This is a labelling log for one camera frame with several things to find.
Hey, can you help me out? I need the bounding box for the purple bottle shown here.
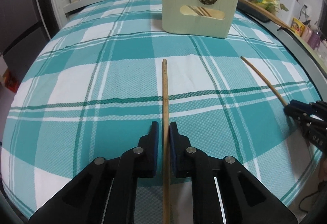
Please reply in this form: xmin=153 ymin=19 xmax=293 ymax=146
xmin=308 ymin=27 xmax=321 ymax=50

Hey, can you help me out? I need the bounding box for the cream utensil holder box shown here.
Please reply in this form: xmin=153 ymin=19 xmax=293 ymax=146
xmin=162 ymin=0 xmax=238 ymax=39

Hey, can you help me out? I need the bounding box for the green pot holder mat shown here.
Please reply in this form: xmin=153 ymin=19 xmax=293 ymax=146
xmin=277 ymin=27 xmax=326 ymax=77

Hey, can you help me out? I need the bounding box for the yellow snack packet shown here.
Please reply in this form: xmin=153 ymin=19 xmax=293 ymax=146
xmin=290 ymin=17 xmax=305 ymax=36

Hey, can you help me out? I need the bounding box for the teal plaid tablecloth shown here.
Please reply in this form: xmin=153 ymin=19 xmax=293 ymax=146
xmin=1 ymin=0 xmax=321 ymax=217

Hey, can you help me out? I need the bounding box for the wooden chopstick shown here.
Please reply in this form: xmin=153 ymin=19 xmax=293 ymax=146
xmin=162 ymin=59 xmax=170 ymax=224
xmin=241 ymin=56 xmax=288 ymax=107

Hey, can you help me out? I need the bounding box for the white knife block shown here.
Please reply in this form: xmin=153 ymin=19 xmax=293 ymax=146
xmin=276 ymin=0 xmax=300 ymax=26

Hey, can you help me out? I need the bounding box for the wooden cutting board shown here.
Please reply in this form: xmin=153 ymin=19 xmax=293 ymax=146
xmin=239 ymin=0 xmax=290 ymax=29

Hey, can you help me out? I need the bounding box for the silver refrigerator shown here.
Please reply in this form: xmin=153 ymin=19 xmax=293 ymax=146
xmin=1 ymin=0 xmax=49 ymax=81

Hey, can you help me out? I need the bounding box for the red box on floor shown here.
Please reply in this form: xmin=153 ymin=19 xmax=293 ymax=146
xmin=1 ymin=69 xmax=20 ymax=93

